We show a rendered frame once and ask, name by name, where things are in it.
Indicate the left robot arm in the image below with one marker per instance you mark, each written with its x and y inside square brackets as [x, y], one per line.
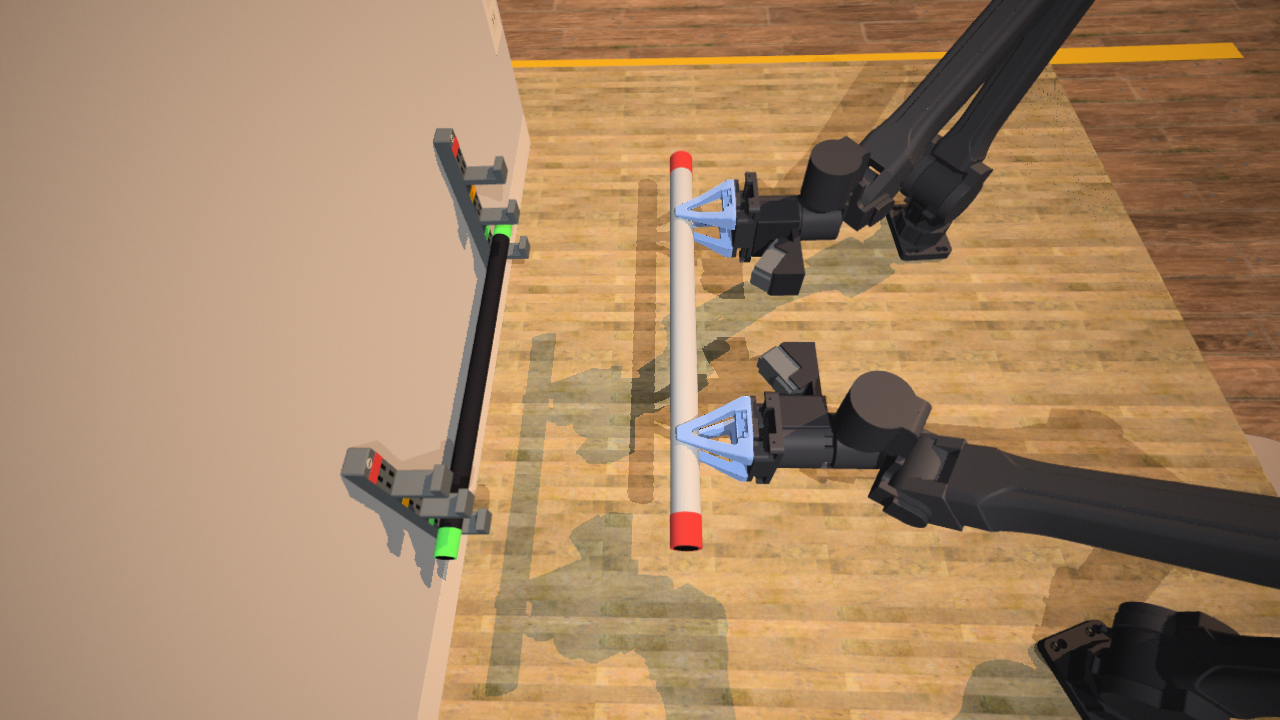
[953, 484]

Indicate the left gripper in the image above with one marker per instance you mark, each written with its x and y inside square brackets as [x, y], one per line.
[803, 448]

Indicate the beige bar with red ends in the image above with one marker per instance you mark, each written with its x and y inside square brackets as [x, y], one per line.
[685, 491]

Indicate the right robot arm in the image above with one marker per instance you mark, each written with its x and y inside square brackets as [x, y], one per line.
[895, 146]

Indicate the black bar with green ends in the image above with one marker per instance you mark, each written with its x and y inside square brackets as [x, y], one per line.
[449, 532]

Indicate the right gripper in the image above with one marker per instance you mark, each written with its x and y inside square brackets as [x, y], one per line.
[741, 222]

